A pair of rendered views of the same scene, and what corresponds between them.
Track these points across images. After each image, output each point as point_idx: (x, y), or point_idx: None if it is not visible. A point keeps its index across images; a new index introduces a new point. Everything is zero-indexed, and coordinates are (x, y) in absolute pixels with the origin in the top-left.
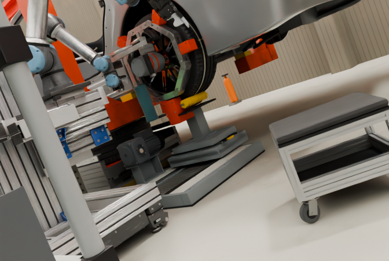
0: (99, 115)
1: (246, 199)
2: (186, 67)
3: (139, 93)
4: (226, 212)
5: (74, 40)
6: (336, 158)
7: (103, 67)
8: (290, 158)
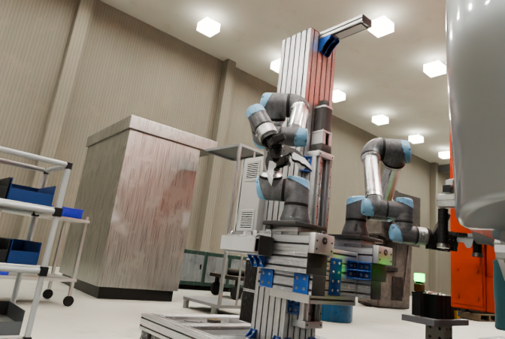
0: (298, 261)
1: None
2: (497, 254)
3: (493, 272)
4: None
5: (365, 173)
6: None
7: (362, 212)
8: None
